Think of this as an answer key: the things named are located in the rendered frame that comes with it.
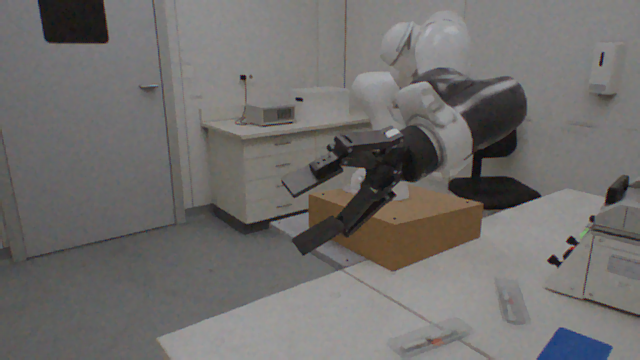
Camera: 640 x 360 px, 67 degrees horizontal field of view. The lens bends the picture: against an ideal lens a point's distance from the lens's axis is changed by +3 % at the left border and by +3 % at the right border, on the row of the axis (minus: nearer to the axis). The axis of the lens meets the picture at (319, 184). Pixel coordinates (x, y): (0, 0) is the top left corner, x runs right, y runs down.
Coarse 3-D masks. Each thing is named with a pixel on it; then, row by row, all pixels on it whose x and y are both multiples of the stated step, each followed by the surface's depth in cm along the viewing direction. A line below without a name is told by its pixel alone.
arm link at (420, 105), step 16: (400, 96) 68; (416, 96) 64; (432, 96) 64; (416, 112) 66; (432, 112) 64; (448, 112) 65; (432, 128) 64; (448, 128) 64; (464, 128) 65; (448, 144) 64; (464, 144) 65; (448, 160) 65
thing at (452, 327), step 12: (432, 324) 101; (444, 324) 101; (456, 324) 101; (468, 324) 101; (396, 336) 96; (408, 336) 96; (420, 336) 97; (432, 336) 97; (444, 336) 97; (396, 348) 93; (408, 348) 93; (420, 348) 93
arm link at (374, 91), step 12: (372, 72) 141; (384, 72) 142; (360, 84) 139; (372, 84) 138; (384, 84) 139; (360, 96) 140; (372, 96) 139; (384, 96) 139; (372, 108) 141; (384, 108) 140; (372, 120) 144; (384, 120) 142; (396, 120) 144
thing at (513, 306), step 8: (496, 280) 119; (504, 280) 119; (512, 280) 119; (504, 288) 115; (512, 288) 115; (504, 296) 111; (512, 296) 112; (520, 296) 112; (504, 304) 108; (512, 304) 108; (520, 304) 108; (504, 312) 105; (512, 312) 105; (520, 312) 105; (528, 320) 102
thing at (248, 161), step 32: (320, 96) 352; (224, 128) 326; (256, 128) 327; (288, 128) 327; (320, 128) 340; (352, 128) 369; (224, 160) 342; (256, 160) 323; (288, 160) 339; (224, 192) 352; (256, 192) 329; (288, 192) 346
